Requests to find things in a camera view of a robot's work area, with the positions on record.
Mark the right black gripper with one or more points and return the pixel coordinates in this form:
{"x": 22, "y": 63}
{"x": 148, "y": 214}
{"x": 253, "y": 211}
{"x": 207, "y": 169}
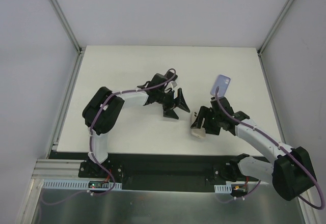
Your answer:
{"x": 207, "y": 119}

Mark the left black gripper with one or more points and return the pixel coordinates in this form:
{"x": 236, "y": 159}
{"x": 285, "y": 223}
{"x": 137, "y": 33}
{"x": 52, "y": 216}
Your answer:
{"x": 170, "y": 101}

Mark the beige phone with ring holder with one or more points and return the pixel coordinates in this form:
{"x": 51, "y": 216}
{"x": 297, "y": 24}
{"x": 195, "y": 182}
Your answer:
{"x": 199, "y": 133}

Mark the lavender phone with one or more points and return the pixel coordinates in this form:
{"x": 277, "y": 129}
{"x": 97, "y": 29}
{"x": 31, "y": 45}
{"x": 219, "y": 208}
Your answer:
{"x": 222, "y": 82}

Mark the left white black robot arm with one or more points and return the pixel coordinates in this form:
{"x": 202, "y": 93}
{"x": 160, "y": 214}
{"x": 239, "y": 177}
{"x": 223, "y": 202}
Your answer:
{"x": 102, "y": 112}

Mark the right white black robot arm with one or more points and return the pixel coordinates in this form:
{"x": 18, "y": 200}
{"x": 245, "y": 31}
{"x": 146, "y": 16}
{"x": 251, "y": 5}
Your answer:
{"x": 289, "y": 170}

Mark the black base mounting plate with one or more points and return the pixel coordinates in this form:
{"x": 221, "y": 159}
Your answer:
{"x": 184, "y": 173}

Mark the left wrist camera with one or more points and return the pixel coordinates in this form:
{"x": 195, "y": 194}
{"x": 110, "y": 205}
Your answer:
{"x": 174, "y": 84}

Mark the right white slotted cable duct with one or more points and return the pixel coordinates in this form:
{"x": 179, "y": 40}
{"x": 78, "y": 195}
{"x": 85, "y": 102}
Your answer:
{"x": 223, "y": 189}

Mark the white slotted cable duct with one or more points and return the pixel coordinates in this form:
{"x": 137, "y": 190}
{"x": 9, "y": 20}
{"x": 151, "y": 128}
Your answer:
{"x": 223, "y": 189}
{"x": 80, "y": 185}

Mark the left aluminium frame post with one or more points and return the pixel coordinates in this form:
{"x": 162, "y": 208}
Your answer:
{"x": 66, "y": 26}

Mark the aluminium frame post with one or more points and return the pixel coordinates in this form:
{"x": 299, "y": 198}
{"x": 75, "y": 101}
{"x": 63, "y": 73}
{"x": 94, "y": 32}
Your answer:
{"x": 66, "y": 26}
{"x": 276, "y": 24}

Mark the left white slotted cable duct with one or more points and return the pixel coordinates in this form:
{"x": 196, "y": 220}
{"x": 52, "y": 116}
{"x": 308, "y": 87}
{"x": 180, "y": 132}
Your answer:
{"x": 80, "y": 185}

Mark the right aluminium frame post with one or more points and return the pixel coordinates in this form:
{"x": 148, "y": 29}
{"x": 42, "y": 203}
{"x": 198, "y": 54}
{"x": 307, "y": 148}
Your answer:
{"x": 276, "y": 24}

